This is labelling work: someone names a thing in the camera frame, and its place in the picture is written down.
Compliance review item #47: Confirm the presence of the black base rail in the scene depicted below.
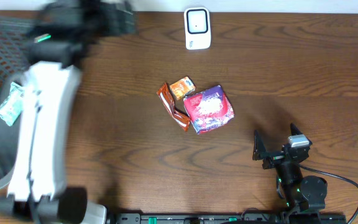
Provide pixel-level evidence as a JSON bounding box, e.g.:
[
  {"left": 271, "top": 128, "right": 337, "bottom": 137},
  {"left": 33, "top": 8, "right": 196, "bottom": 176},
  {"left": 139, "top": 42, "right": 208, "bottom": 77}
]
[{"left": 112, "top": 210, "right": 347, "bottom": 224}]

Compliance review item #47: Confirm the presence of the orange-red snack bar wrapper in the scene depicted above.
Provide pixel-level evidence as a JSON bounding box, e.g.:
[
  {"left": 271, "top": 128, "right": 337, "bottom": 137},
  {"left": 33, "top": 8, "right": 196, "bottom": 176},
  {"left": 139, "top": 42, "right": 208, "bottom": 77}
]
[{"left": 157, "top": 83, "right": 190, "bottom": 132}]

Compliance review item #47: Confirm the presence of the mint green wipes pack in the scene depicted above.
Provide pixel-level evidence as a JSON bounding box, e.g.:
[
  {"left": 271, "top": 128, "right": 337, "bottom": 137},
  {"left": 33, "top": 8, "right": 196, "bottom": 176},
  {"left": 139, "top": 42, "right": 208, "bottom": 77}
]
[{"left": 0, "top": 82, "right": 24, "bottom": 126}]

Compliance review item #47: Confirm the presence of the small orange tissue pack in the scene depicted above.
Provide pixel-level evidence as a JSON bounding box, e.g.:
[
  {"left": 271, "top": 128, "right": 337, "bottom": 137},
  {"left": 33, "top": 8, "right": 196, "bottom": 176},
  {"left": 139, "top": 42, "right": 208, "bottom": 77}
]
[{"left": 170, "top": 77, "right": 196, "bottom": 100}]

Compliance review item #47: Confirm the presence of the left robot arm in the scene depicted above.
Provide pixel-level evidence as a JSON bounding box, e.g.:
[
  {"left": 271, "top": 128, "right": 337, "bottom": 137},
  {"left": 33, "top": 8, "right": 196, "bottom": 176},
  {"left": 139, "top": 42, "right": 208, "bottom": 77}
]
[{"left": 0, "top": 1, "right": 136, "bottom": 224}]

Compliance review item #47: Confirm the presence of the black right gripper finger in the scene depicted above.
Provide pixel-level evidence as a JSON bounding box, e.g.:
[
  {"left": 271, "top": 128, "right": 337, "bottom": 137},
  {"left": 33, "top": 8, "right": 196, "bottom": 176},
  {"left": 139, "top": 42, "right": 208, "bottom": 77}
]
[
  {"left": 290, "top": 123, "right": 312, "bottom": 146},
  {"left": 252, "top": 130, "right": 267, "bottom": 161}
]

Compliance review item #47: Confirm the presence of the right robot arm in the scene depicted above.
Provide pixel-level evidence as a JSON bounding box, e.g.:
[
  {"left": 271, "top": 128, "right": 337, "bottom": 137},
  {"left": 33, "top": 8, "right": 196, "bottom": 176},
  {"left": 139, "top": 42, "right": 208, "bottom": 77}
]
[{"left": 252, "top": 123, "right": 328, "bottom": 223}]

